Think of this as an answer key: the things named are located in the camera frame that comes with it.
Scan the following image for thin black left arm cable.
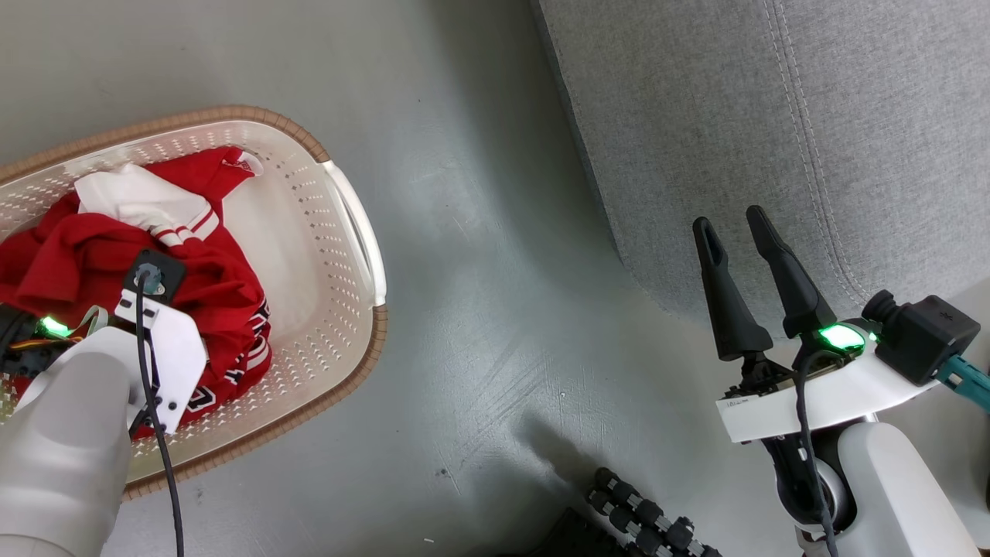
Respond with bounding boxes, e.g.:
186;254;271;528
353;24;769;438
135;269;186;557

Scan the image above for red shirt with white sleeves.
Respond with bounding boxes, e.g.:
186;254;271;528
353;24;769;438
0;146;265;316

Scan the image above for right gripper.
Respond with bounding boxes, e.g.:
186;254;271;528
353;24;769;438
692;205;941;445

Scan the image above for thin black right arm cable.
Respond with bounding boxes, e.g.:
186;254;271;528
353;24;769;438
795;350;841;557

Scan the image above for grey fabric sofa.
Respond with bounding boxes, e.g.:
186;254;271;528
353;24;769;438
532;0;990;535

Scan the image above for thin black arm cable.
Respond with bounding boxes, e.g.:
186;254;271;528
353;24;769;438
795;350;841;557
135;269;186;557

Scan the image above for teal cable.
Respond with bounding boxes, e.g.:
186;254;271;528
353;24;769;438
934;354;990;414

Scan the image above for white laundry basket brown rim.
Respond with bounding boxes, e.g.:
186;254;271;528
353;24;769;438
0;106;388;501

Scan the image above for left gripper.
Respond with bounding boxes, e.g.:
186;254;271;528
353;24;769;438
0;305;78;380

